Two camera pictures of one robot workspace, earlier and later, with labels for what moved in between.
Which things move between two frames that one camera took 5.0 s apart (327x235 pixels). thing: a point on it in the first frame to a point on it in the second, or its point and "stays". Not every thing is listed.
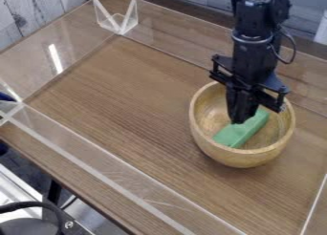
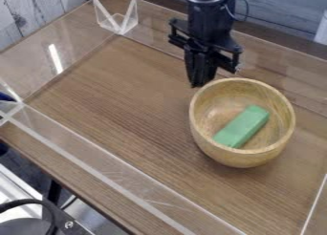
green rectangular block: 233,135 stays
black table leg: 53,192 stays
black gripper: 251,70 to 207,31
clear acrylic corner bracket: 117,23 stays
